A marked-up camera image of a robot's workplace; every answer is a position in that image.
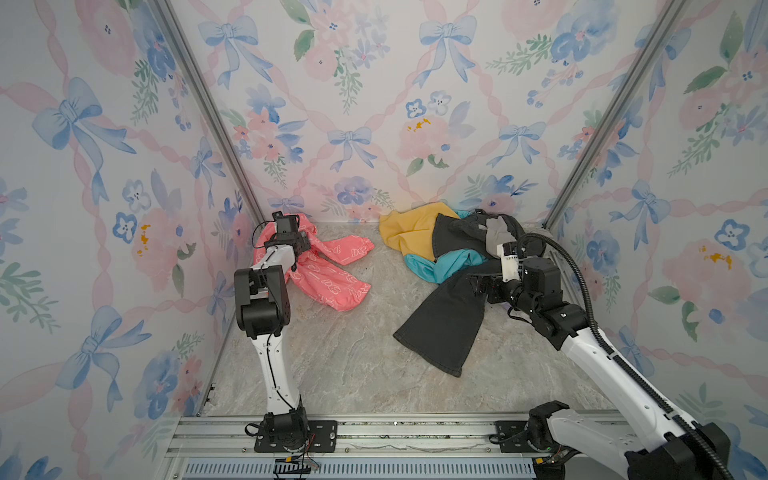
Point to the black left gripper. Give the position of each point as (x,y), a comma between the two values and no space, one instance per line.
(302,239)

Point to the pink patterned cloth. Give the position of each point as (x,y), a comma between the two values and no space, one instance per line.
(318,273)

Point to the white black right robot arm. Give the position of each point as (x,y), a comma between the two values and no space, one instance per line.
(660,441)

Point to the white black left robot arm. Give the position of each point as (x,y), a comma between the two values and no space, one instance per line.
(263,308)

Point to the yellow cloth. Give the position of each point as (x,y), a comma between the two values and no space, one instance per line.
(410,232)

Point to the teal cloth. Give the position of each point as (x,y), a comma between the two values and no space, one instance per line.
(453,248)

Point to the light grey cloth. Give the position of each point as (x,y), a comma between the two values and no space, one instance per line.
(498,233)

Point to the dark grey jeans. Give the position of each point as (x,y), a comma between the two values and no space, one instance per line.
(443,328)

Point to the aluminium corner post left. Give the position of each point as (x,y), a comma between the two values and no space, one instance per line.
(179,46)

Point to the aluminium corner post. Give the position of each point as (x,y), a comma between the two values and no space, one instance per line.
(179,46)
(657,37)

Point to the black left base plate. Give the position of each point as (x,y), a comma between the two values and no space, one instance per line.
(292,433)

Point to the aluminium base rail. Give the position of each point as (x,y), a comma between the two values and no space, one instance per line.
(373,446)

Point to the aluminium corner post right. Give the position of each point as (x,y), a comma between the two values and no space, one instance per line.
(657,37)

